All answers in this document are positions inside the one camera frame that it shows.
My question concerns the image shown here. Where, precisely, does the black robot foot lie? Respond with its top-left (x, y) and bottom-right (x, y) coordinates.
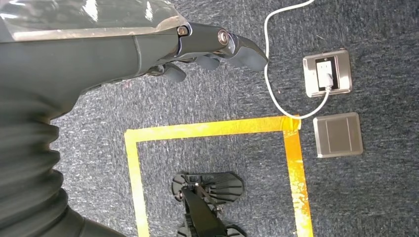
top-left (170, 171), bottom-right (248, 237)

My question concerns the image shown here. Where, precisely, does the open steel floor socket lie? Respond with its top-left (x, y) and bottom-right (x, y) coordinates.
top-left (302, 48), bottom-right (353, 98)

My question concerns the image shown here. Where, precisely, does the white power cable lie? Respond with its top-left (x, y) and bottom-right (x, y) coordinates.
top-left (263, 0), bottom-right (335, 120)

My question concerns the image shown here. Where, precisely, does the closed steel floor socket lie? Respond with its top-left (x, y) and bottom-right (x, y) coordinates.
top-left (312, 112), bottom-right (364, 159)

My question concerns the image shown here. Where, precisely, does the yellow floor tape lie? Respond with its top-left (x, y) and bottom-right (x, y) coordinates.
top-left (124, 115), bottom-right (315, 237)

